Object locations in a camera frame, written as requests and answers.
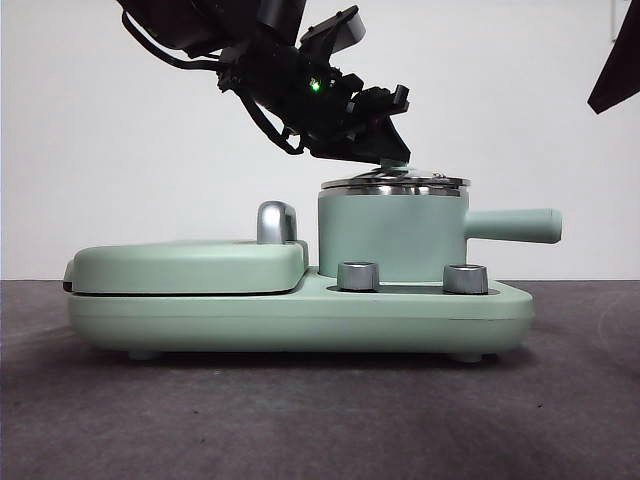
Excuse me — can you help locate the glass lid with green knob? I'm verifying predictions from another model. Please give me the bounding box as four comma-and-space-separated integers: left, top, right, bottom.
321, 158, 469, 192

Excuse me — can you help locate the silver control knob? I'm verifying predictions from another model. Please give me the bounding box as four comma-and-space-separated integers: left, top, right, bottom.
337, 260, 382, 292
442, 263, 489, 295

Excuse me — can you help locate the mint green breakfast machine base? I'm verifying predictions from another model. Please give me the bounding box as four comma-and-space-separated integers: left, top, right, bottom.
67, 264, 535, 362

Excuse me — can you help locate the mint green griddle cover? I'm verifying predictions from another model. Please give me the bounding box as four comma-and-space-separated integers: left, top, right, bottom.
64, 238, 311, 296

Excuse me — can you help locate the mint green pot with handle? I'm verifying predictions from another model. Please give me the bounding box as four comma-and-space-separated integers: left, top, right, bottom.
317, 187, 563, 284

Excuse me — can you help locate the chrome griddle cover handle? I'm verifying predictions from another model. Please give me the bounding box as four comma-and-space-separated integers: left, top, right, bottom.
256, 200, 301, 246

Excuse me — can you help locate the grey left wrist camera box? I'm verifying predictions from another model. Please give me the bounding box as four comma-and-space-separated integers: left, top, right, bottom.
298, 5, 366, 54

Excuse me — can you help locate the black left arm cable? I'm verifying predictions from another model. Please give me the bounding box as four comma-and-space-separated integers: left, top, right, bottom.
122, 10, 307, 157

